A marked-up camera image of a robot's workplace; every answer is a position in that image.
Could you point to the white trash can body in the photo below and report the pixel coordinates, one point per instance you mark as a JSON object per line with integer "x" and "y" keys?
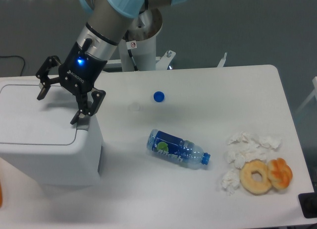
{"x": 73, "y": 164}

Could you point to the crumpled white tissue small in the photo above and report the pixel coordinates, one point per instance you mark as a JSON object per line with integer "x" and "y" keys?
{"x": 231, "y": 181}

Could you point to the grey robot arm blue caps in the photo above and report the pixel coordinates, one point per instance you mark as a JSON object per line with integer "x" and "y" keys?
{"x": 102, "y": 33}

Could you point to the ring doughnut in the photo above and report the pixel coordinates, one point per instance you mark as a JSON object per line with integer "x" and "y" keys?
{"x": 253, "y": 177}

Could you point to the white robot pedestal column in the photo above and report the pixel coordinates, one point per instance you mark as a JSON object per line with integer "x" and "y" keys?
{"x": 138, "y": 47}

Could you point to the black device at edge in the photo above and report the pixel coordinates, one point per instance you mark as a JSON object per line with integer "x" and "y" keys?
{"x": 308, "y": 203}

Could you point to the orange object at left edge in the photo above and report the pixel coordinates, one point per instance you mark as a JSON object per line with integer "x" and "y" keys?
{"x": 1, "y": 196}

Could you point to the crumpled white tissue large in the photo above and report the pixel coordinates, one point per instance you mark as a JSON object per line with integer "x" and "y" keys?
{"x": 245, "y": 147}

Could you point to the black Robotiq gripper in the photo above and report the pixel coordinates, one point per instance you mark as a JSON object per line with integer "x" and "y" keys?
{"x": 77, "y": 75}

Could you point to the white furniture at right edge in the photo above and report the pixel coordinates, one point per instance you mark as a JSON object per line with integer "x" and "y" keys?
{"x": 312, "y": 95}

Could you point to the blue bottle cap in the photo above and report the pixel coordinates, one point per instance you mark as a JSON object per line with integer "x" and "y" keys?
{"x": 159, "y": 96}

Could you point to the orange twisted bread roll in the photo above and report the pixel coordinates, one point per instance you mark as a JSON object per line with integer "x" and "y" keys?
{"x": 279, "y": 173}

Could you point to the blue plastic drink bottle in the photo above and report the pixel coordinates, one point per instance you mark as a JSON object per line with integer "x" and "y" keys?
{"x": 177, "y": 149}

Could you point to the white metal base frame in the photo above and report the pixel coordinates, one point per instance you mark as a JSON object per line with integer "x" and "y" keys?
{"x": 162, "y": 63}

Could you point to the crumpled white tissue right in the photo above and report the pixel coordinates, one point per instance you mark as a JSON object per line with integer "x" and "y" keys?
{"x": 270, "y": 142}

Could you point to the white trash can lid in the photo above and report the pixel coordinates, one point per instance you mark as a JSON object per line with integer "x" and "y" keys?
{"x": 26, "y": 120}

